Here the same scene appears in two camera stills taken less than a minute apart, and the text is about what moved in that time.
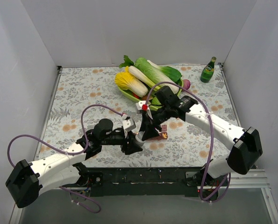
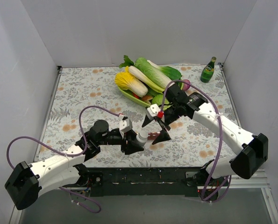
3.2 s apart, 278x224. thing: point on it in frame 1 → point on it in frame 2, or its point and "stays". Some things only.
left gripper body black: x=126 y=144 stays
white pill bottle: x=139 y=137 stays
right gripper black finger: x=150 y=133 → x=162 y=136
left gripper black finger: x=130 y=147 stays
